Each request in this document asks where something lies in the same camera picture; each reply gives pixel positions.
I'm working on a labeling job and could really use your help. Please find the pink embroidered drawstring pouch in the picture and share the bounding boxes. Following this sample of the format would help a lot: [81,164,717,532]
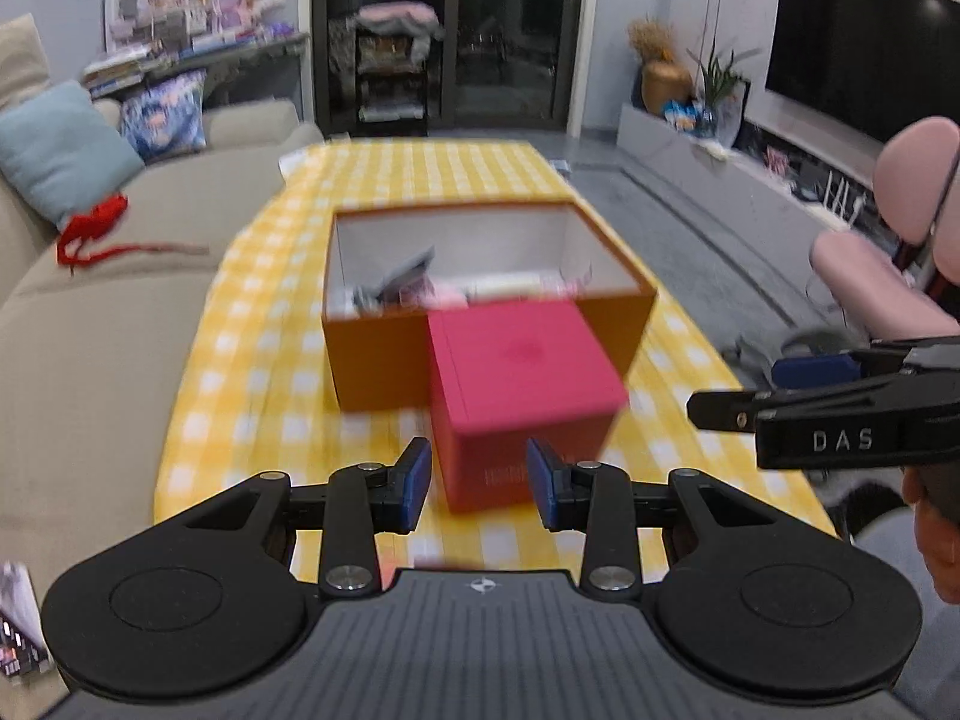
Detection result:
[427,271,592,307]

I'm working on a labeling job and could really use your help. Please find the pink office chair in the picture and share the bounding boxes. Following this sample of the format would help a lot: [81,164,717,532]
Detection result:
[809,117,958,341]

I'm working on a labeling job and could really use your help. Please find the orange open cardboard box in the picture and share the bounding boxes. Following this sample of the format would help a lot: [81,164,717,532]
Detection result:
[320,197,658,413]

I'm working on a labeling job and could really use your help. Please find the yellow checkered tablecloth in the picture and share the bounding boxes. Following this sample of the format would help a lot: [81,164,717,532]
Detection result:
[153,140,828,571]

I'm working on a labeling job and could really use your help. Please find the red square gift box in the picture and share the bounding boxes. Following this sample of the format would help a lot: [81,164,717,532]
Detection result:
[428,301,628,515]

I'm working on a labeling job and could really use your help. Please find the white wifi router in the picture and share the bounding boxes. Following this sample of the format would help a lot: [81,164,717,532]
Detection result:
[818,171,874,231]

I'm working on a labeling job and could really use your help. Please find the grey tv cabinet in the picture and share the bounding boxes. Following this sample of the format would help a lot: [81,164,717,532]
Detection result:
[617,103,850,291]

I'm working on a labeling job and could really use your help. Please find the dark navy cloth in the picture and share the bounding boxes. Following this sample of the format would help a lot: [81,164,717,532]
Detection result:
[353,247,434,314]

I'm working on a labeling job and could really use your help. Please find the green potted plant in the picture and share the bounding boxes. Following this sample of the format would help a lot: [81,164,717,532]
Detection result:
[690,43,761,140]

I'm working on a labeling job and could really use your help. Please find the golden vase dried flowers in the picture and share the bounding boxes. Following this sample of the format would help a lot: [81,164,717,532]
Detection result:
[626,18,693,117]

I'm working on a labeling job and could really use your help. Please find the black television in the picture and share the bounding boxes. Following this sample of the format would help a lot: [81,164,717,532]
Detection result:
[765,0,960,142]

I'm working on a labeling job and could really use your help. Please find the red ribbon cloth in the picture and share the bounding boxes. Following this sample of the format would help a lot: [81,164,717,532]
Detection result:
[55,193,208,273]

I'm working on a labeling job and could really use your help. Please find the blue anime print cushion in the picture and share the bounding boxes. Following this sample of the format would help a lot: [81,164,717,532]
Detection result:
[121,70,206,164]

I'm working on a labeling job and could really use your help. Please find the black shelf rack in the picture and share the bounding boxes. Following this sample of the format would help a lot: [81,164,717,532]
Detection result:
[327,0,444,137]

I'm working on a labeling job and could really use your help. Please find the light blue cushion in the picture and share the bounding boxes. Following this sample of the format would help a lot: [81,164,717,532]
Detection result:
[2,82,145,229]

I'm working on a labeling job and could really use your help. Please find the cluttered side desk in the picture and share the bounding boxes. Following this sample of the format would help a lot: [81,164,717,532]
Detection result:
[80,0,309,103]

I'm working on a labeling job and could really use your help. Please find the glass sliding door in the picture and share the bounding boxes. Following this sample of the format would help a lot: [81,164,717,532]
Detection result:
[298,0,583,135]

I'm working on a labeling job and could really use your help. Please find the beige cushion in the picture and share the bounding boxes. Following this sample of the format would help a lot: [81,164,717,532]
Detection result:
[0,15,50,110]

